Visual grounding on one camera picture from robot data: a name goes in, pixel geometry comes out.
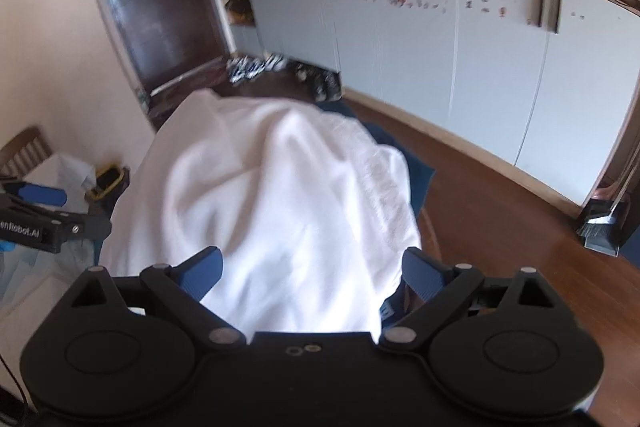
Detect grey dustpan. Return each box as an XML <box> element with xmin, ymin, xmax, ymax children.
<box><xmin>574</xmin><ymin>186</ymin><xmax>632</xmax><ymax>259</ymax></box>

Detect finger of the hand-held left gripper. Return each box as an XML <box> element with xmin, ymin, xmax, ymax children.
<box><xmin>0</xmin><ymin>177</ymin><xmax>69</xmax><ymax>208</ymax></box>
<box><xmin>50</xmin><ymin>211</ymin><xmax>114</xmax><ymax>243</ymax></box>

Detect long white cabinet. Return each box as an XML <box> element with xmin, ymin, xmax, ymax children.
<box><xmin>241</xmin><ymin>0</ymin><xmax>640</xmax><ymax>220</ymax></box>

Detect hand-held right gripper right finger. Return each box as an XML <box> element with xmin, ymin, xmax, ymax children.
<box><xmin>379</xmin><ymin>247</ymin><xmax>559</xmax><ymax>351</ymax></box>

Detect black and white shoes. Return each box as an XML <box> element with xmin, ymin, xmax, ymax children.
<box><xmin>226</xmin><ymin>53</ymin><xmax>289</xmax><ymax>86</ymax></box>

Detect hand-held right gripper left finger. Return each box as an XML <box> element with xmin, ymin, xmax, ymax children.
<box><xmin>70</xmin><ymin>246</ymin><xmax>248</xmax><ymax>349</ymax></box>

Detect dark blue cloth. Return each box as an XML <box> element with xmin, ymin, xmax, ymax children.
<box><xmin>317</xmin><ymin>99</ymin><xmax>437</xmax><ymax>325</ymax></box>

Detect dark shoes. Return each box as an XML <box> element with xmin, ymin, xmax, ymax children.
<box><xmin>294</xmin><ymin>62</ymin><xmax>344</xmax><ymax>104</ymax></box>

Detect yellow and black device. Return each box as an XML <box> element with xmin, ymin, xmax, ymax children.
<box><xmin>84</xmin><ymin>164</ymin><xmax>132</xmax><ymax>204</ymax></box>

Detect dark wooden chair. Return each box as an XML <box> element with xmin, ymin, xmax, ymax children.
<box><xmin>0</xmin><ymin>125</ymin><xmax>54</xmax><ymax>182</ymax></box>

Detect white lace-sleeve sweater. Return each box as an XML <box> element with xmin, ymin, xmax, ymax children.
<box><xmin>100</xmin><ymin>88</ymin><xmax>423</xmax><ymax>335</ymax></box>

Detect dark brown door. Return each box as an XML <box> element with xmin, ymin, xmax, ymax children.
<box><xmin>86</xmin><ymin>0</ymin><xmax>232</xmax><ymax>94</ymax></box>

